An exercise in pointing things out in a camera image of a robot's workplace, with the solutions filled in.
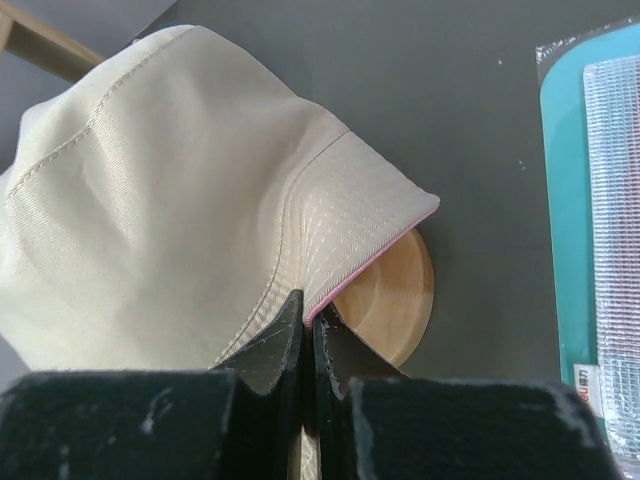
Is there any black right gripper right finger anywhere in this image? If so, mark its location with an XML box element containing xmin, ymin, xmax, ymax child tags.
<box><xmin>313</xmin><ymin>309</ymin><xmax>619</xmax><ymax>479</ymax></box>

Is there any wooden shelf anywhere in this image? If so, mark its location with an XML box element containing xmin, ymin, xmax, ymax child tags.
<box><xmin>1</xmin><ymin>1</ymin><xmax>105</xmax><ymax>83</ymax></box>

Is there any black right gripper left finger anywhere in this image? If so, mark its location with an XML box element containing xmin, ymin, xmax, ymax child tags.
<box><xmin>1</xmin><ymin>290</ymin><xmax>304</xmax><ymax>479</ymax></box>

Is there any teal plastic sheet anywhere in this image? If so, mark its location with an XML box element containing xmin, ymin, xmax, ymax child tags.
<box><xmin>536</xmin><ymin>17</ymin><xmax>639</xmax><ymax>417</ymax></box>

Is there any beige bucket hat pink lining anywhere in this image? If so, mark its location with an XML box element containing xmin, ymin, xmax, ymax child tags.
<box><xmin>1</xmin><ymin>25</ymin><xmax>440</xmax><ymax>371</ymax></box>

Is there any wooden hat stand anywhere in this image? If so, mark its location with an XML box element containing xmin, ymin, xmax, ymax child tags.
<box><xmin>334</xmin><ymin>229</ymin><xmax>435</xmax><ymax>367</ymax></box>

